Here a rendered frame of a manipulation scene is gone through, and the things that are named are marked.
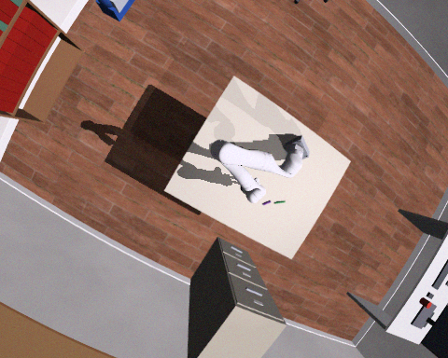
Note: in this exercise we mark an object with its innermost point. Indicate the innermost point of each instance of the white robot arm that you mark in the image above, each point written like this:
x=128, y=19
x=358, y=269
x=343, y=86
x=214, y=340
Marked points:
x=234, y=158

